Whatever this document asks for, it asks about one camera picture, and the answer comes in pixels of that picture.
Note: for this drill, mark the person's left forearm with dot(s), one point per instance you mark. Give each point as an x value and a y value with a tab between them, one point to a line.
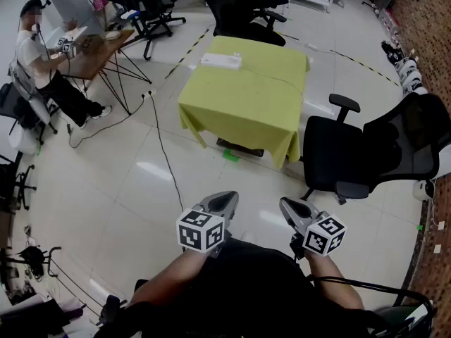
169	276

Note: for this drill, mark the pink dotted bag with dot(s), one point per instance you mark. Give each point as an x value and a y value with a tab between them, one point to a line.
99	3

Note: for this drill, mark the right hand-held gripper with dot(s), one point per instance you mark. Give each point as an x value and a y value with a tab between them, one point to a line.
326	236

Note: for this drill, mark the white power strip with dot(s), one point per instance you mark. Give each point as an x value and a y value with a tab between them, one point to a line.
216	61

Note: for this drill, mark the person's black clothed torso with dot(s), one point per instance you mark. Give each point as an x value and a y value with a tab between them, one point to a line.
246	294

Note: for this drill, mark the white black rounded device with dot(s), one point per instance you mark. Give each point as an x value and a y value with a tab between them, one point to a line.
406	64
413	84
417	92
410	75

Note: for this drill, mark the small white extension socket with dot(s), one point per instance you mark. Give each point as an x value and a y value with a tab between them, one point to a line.
149	93

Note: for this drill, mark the white round stool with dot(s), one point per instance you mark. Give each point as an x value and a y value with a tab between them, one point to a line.
23	143

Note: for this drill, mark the white board with red mark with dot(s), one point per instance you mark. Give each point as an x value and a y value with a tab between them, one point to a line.
77	2

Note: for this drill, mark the white round appliance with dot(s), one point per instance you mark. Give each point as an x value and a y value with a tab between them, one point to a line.
423	190

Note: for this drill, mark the wooden desk organizer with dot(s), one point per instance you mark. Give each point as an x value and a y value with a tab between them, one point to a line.
92	42

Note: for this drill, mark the wooden desk with black legs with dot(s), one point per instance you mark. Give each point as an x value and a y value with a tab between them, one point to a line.
95	58

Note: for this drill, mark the beige oval object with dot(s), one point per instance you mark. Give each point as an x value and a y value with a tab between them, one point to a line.
112	35

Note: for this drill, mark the person's right forearm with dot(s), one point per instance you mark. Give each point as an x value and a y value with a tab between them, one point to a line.
334	280

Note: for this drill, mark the dark table base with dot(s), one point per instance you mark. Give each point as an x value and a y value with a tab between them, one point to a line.
239	147

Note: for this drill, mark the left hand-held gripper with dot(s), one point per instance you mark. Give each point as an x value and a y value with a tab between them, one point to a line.
197	229

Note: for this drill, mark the black gear pile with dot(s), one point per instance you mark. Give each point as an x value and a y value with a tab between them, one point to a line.
392	51

